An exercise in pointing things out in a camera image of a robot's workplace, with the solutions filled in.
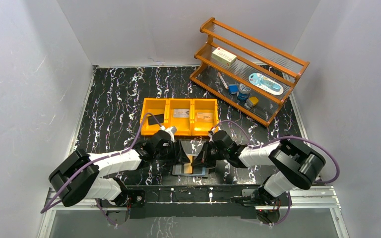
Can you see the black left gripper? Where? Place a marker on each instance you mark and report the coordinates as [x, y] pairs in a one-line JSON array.
[[175, 150]]

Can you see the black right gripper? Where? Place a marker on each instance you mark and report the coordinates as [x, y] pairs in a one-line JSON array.
[[202, 159]]

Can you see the grey card holder wallet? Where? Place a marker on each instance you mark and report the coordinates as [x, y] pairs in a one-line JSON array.
[[197, 171]]

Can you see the orange credit card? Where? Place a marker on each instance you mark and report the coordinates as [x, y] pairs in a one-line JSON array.
[[187, 169]]

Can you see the yellow plastic triple bin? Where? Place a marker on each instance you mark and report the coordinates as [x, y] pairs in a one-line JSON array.
[[191, 117]]

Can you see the orange wooden shelf rack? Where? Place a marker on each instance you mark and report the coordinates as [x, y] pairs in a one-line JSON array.
[[253, 56]]

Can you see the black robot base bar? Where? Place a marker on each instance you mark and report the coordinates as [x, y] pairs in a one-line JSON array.
[[201, 201]]

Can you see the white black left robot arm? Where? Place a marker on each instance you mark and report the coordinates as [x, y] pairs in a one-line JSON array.
[[86, 176]]

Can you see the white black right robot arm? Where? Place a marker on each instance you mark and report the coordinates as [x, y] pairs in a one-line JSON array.
[[298, 164]]

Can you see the black card in bin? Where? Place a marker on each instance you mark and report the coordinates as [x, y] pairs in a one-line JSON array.
[[155, 119]]

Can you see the tan card in bin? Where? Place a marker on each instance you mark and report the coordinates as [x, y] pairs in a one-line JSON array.
[[204, 117]]

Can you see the silver card in bin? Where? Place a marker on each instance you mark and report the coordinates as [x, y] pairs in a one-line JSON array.
[[181, 113]]

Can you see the yellow grey eraser block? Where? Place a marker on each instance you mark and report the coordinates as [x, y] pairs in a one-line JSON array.
[[251, 102]]

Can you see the small blue block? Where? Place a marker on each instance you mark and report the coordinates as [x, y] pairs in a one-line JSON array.
[[233, 88]]

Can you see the blue and white round tin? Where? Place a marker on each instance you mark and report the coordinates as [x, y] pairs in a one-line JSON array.
[[243, 92]]

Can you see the white pen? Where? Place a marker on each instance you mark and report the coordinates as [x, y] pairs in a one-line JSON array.
[[223, 80]]

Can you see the blue razor blister pack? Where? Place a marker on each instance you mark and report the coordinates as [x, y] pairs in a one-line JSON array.
[[265, 83]]

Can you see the white box with red label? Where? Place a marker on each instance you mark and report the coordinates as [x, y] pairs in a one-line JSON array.
[[223, 56]]

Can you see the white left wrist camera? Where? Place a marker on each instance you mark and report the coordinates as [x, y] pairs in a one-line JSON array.
[[171, 131]]

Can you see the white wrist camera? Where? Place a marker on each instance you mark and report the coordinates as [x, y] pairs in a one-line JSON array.
[[171, 131], [212, 131]]

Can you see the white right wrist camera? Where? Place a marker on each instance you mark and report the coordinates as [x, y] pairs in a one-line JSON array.
[[212, 131]]

